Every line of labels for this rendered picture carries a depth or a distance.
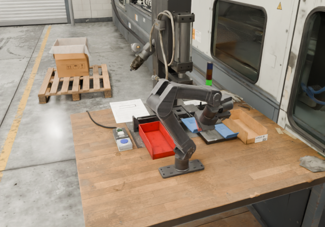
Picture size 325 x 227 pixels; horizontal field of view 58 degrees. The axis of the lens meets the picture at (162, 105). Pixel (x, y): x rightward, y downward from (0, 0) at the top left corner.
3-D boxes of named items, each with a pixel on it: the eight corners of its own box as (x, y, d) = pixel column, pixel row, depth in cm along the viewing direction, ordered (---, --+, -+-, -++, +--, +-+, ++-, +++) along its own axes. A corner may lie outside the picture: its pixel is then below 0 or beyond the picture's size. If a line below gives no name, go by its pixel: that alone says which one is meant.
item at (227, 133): (227, 140, 149) (227, 135, 147) (211, 126, 162) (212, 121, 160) (238, 137, 151) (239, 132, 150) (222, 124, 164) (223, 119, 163)
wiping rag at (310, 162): (291, 161, 137) (313, 175, 126) (291, 156, 136) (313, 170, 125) (314, 155, 141) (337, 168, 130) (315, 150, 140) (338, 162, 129)
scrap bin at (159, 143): (152, 159, 137) (152, 149, 134) (139, 134, 158) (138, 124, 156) (176, 155, 141) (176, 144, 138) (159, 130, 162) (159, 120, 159)
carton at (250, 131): (245, 146, 149) (247, 132, 145) (221, 123, 170) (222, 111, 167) (266, 141, 153) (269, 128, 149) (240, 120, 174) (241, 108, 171)
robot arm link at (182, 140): (189, 142, 131) (157, 90, 112) (198, 149, 126) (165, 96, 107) (179, 150, 130) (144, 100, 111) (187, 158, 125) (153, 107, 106)
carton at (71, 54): (58, 66, 514) (53, 37, 492) (93, 64, 524) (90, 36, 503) (53, 79, 454) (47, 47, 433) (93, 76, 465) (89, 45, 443)
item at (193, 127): (194, 134, 139) (194, 129, 138) (181, 119, 152) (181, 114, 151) (207, 132, 141) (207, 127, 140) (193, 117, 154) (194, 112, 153)
